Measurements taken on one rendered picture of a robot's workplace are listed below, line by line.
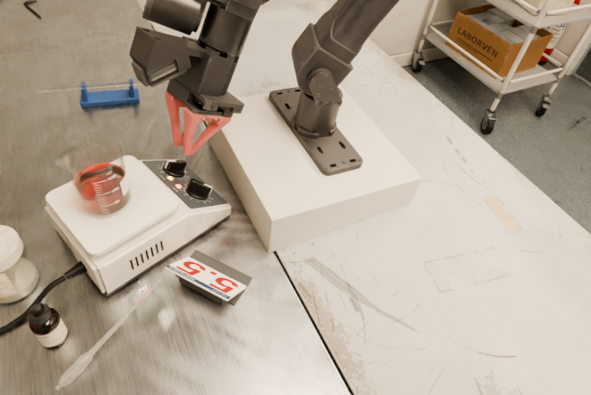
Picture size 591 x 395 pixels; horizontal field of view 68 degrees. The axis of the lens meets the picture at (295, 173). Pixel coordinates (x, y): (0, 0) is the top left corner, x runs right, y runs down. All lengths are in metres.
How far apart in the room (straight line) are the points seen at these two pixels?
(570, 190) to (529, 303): 1.82
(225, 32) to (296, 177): 0.22
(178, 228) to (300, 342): 0.21
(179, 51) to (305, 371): 0.40
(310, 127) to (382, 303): 0.27
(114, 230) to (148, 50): 0.21
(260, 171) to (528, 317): 0.41
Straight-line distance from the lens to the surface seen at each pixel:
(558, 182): 2.51
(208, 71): 0.56
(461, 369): 0.61
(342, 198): 0.62
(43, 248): 0.68
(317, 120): 0.66
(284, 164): 0.64
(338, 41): 0.59
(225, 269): 0.61
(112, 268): 0.57
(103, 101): 0.88
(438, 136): 0.89
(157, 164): 0.67
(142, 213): 0.56
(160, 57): 0.53
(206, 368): 0.55
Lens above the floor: 1.42
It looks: 45 degrees down
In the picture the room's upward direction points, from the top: 8 degrees clockwise
